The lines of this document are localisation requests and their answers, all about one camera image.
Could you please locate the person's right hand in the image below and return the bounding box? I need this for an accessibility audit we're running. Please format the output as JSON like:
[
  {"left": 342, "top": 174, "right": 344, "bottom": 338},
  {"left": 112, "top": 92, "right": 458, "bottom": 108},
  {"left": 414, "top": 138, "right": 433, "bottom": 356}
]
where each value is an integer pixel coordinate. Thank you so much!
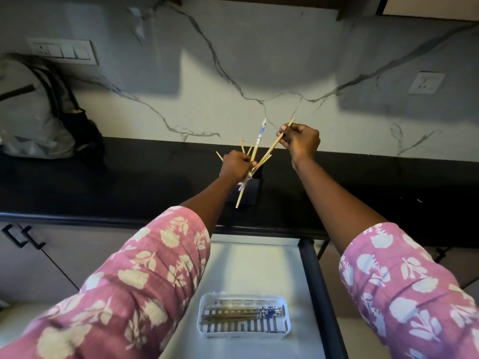
[{"left": 276, "top": 123, "right": 322, "bottom": 161}]

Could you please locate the person's left hand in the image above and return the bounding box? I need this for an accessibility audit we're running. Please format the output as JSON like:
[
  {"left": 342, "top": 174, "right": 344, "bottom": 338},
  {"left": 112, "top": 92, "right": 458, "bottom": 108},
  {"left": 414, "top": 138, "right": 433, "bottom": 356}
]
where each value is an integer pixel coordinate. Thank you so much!
[{"left": 218, "top": 150, "right": 259, "bottom": 182}]

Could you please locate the person's left forearm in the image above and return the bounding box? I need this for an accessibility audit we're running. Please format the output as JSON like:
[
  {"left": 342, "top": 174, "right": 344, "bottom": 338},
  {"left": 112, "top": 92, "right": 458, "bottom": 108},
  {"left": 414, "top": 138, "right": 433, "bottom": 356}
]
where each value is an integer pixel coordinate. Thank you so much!
[{"left": 179, "top": 175, "right": 244, "bottom": 237}]

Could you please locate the person's right forearm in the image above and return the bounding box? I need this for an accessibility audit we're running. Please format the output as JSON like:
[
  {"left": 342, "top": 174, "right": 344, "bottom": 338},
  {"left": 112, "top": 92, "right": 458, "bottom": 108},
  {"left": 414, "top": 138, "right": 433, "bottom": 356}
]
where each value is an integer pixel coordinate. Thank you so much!
[{"left": 291, "top": 155, "right": 388, "bottom": 255}]

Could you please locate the black chopstick holder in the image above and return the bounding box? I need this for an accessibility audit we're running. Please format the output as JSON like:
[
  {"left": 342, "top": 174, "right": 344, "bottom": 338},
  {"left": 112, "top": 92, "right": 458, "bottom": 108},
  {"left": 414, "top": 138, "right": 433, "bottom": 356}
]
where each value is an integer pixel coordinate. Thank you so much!
[{"left": 228, "top": 163, "right": 265, "bottom": 205}]

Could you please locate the white open drawer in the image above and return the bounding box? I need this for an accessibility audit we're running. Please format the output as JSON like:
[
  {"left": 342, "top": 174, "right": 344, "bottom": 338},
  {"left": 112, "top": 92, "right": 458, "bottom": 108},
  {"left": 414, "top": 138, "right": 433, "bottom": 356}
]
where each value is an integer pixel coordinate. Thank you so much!
[{"left": 160, "top": 235, "right": 327, "bottom": 359}]

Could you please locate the dark overhead cabinet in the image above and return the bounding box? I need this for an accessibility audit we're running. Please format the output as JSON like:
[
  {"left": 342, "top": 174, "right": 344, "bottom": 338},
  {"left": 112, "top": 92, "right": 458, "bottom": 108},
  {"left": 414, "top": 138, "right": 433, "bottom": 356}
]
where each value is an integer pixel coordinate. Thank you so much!
[{"left": 164, "top": 0, "right": 390, "bottom": 21}]

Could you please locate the white slotted plastic basket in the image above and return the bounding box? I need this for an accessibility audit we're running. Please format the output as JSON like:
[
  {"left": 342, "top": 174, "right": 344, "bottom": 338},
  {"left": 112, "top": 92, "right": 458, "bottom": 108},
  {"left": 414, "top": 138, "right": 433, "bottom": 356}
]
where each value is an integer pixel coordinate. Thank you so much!
[{"left": 197, "top": 293, "right": 292, "bottom": 340}]

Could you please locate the pink floral left sleeve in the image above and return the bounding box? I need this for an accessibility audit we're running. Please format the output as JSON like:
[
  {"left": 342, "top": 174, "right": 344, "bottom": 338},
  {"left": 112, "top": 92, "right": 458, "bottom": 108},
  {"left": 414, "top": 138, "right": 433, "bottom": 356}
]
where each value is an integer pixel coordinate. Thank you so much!
[{"left": 0, "top": 206, "right": 211, "bottom": 359}]

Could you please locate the pink floral sleeve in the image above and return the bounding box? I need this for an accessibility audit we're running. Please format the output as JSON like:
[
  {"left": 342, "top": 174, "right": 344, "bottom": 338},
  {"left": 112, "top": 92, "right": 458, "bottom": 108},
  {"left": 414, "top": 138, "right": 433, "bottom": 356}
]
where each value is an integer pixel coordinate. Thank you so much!
[
  {"left": 0, "top": 206, "right": 211, "bottom": 359},
  {"left": 339, "top": 222, "right": 479, "bottom": 359}
]

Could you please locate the pink floral right sleeve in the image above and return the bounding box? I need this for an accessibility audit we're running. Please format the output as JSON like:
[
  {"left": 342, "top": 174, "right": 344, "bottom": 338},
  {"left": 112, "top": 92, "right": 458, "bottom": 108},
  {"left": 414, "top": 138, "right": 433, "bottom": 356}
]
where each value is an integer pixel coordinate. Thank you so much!
[{"left": 339, "top": 222, "right": 479, "bottom": 359}]

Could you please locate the grey backpack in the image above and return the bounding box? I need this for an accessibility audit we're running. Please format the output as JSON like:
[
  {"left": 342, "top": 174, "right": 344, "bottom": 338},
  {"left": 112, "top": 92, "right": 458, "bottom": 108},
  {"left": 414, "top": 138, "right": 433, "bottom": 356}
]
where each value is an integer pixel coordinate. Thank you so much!
[{"left": 0, "top": 53, "right": 106, "bottom": 160}]

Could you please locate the white wall socket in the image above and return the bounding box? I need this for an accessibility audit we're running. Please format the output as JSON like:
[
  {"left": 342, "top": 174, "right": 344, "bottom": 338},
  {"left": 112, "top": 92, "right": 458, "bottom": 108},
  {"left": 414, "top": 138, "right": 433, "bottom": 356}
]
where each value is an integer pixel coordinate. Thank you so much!
[{"left": 407, "top": 71, "right": 446, "bottom": 95}]

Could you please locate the white switch panel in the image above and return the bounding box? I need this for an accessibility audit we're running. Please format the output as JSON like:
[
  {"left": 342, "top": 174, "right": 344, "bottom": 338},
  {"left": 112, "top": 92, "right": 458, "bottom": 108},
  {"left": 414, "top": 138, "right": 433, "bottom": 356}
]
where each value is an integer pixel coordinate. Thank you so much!
[{"left": 28, "top": 37, "right": 99, "bottom": 66}]

